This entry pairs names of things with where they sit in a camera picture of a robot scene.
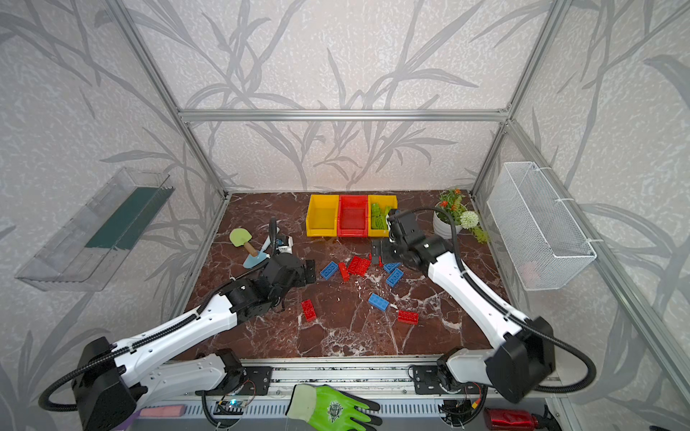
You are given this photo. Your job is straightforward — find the blue lego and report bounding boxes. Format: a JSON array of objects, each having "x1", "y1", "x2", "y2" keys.
[
  {"x1": 320, "y1": 261, "x2": 339, "y2": 280},
  {"x1": 386, "y1": 268, "x2": 404, "y2": 287},
  {"x1": 384, "y1": 262, "x2": 401, "y2": 273},
  {"x1": 368, "y1": 294, "x2": 389, "y2": 312}
]

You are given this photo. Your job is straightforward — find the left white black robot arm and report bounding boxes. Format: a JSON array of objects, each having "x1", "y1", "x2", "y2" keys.
[{"x1": 38, "y1": 252, "x2": 316, "y2": 430}]

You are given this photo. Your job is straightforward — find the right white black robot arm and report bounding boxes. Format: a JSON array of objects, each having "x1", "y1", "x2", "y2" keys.
[{"x1": 372, "y1": 209, "x2": 597, "y2": 403}]

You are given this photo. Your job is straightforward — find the red lego center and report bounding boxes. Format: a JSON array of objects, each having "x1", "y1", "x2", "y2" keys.
[{"x1": 348, "y1": 256, "x2": 371, "y2": 277}]

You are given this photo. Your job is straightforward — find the teal toy trowel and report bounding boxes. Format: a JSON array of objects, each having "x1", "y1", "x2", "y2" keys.
[{"x1": 243, "y1": 237, "x2": 271, "y2": 269}]

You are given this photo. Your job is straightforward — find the red lego upright narrow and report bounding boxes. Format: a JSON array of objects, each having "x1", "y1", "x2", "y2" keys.
[{"x1": 338, "y1": 262, "x2": 350, "y2": 282}]

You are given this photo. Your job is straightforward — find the right yellow bin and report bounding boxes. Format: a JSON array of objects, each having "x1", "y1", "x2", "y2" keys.
[{"x1": 368, "y1": 195, "x2": 398, "y2": 237}]

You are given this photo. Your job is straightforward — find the yellow bin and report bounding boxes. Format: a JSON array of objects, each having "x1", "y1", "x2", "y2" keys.
[
  {"x1": 305, "y1": 194, "x2": 340, "y2": 237},
  {"x1": 368, "y1": 195, "x2": 398, "y2": 237}
]

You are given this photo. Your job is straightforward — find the red middle bin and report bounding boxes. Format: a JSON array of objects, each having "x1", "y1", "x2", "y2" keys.
[{"x1": 337, "y1": 195, "x2": 369, "y2": 237}]

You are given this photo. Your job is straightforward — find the red lego front left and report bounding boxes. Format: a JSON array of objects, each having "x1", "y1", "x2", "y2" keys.
[{"x1": 301, "y1": 300, "x2": 317, "y2": 323}]

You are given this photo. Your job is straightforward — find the left yellow bin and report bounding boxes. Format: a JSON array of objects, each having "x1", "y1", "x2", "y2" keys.
[{"x1": 305, "y1": 194, "x2": 340, "y2": 237}]

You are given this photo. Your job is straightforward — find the green toy spade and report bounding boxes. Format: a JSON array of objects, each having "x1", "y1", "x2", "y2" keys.
[{"x1": 229, "y1": 228, "x2": 259, "y2": 257}]

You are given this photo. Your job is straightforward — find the white potted flower plant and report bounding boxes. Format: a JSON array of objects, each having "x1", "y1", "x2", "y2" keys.
[{"x1": 432, "y1": 189, "x2": 489, "y2": 244}]

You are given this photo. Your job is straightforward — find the red lego front right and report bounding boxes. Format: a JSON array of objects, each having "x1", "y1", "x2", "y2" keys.
[{"x1": 397, "y1": 310, "x2": 420, "y2": 325}]

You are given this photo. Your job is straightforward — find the green work glove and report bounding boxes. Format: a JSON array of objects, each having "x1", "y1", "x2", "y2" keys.
[{"x1": 286, "y1": 384, "x2": 383, "y2": 431}]

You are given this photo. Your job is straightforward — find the green circuit board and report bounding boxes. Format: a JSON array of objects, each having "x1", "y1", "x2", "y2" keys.
[{"x1": 213, "y1": 399, "x2": 248, "y2": 417}]

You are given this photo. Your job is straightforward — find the purple pink brush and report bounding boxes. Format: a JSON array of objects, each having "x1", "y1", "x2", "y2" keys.
[{"x1": 114, "y1": 405, "x2": 186, "y2": 430}]

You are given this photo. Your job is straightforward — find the red metallic tool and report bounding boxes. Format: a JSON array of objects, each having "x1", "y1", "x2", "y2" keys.
[{"x1": 483, "y1": 409, "x2": 562, "y2": 431}]

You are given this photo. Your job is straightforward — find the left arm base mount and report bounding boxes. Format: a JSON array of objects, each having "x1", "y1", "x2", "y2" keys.
[{"x1": 210, "y1": 349, "x2": 273, "y2": 396}]

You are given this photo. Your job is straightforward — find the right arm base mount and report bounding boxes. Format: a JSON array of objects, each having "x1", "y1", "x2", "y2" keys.
[{"x1": 407, "y1": 365, "x2": 483, "y2": 396}]

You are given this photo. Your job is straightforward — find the white wire mesh basket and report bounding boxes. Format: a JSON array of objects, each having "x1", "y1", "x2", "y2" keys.
[{"x1": 487, "y1": 162, "x2": 597, "y2": 291}]

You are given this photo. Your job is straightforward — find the clear plastic wall shelf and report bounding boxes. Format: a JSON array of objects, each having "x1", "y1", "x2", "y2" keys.
[{"x1": 15, "y1": 167, "x2": 174, "y2": 293}]

